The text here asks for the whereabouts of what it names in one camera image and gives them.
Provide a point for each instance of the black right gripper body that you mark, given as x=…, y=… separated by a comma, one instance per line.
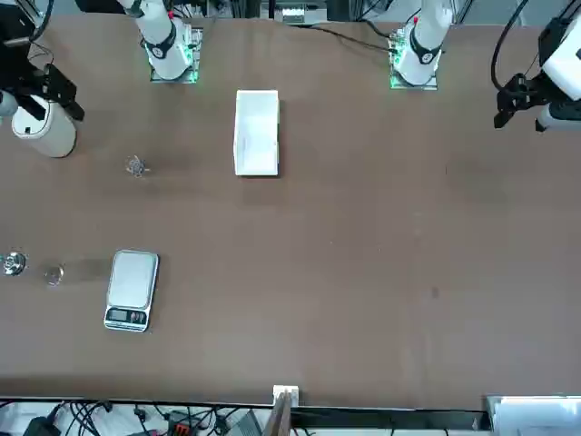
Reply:
x=22, y=68

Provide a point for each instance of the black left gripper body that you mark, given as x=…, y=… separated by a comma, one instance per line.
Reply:
x=533, y=91

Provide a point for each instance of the small clear measuring cup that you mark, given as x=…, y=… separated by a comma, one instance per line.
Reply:
x=136, y=166

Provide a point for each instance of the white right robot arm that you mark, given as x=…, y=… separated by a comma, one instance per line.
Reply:
x=163, y=45

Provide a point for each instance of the cream lidded waste bin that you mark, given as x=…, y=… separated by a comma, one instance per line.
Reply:
x=50, y=136

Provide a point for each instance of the tall clear bottle metal cap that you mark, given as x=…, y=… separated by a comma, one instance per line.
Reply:
x=13, y=263

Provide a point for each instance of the white rectangular tray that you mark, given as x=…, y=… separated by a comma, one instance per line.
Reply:
x=256, y=136

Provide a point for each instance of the silver digital kitchen scale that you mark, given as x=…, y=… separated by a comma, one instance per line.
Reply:
x=131, y=281

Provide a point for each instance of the grey power strip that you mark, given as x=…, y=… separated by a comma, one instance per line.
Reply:
x=299, y=13

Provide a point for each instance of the grey metal plate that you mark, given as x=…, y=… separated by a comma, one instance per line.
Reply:
x=535, y=415

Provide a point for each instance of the black power adapter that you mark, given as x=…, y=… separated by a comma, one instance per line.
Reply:
x=41, y=427

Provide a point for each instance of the black red power socket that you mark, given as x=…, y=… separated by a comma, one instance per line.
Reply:
x=179, y=427

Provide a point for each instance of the grey power adapter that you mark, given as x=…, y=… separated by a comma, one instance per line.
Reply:
x=245, y=424

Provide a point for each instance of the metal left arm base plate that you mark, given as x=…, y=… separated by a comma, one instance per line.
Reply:
x=430, y=85

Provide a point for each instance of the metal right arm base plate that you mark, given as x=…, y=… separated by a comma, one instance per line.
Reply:
x=194, y=45

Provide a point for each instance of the black table edge rail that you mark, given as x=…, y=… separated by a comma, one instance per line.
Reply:
x=386, y=415

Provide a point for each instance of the white edge bracket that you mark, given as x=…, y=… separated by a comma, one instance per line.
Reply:
x=292, y=393

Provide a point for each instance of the brown wooden post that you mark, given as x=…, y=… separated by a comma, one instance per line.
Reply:
x=278, y=418

